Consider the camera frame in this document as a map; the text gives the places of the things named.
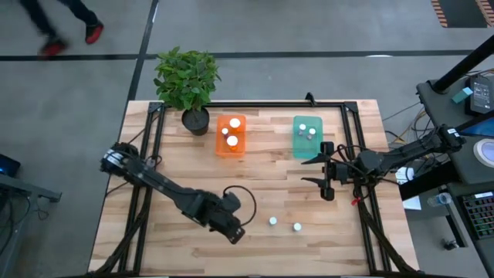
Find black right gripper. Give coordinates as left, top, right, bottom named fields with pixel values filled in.
left=300, top=141, right=351, bottom=202

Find teal translucent plastic bin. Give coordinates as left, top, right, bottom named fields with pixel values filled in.
left=292, top=114, right=325, bottom=161

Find orange translucent plastic bin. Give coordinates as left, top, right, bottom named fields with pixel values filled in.
left=215, top=114, right=248, bottom=160

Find white paper sheet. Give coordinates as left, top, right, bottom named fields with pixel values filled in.
left=401, top=195, right=423, bottom=212

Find clear water bottle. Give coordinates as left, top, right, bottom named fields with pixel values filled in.
left=426, top=192, right=452, bottom=208

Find black side desk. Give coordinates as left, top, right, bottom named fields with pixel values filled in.
left=399, top=75, right=494, bottom=278

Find green potted plant black pot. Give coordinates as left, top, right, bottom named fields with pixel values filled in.
left=153, top=46, right=222, bottom=137

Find small teal box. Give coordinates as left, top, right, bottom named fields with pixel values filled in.
left=452, top=86, right=475, bottom=104

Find backlit keyboard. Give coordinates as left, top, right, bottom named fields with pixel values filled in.
left=462, top=191, right=494, bottom=240

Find round white device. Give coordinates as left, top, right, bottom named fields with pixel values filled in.
left=472, top=137, right=494, bottom=168

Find blue-screen monitor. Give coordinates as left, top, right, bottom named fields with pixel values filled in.
left=458, top=117, right=494, bottom=138

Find black power adapter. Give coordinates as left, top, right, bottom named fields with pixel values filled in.
left=469, top=75, right=494, bottom=116

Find grey metal stand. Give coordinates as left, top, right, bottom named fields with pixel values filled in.
left=0, top=173, right=63, bottom=278

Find black mat striped edges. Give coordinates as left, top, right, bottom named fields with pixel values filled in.
left=431, top=0, right=494, bottom=29

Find dark device blue light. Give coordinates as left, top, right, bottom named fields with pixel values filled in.
left=0, top=153, right=22, bottom=178

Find person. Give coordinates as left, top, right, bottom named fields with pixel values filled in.
left=18, top=0, right=105, bottom=58

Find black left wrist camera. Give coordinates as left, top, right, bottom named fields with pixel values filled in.
left=220, top=192, right=242, bottom=213

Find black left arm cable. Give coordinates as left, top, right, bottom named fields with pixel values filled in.
left=222, top=185, right=258, bottom=228

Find black aluminium table frame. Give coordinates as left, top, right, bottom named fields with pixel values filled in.
left=90, top=100, right=420, bottom=277

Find loose cable bundle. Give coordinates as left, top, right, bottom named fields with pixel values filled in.
left=381, top=100, right=441, bottom=155

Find black slanted post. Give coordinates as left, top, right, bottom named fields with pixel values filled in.
left=431, top=35, right=494, bottom=95

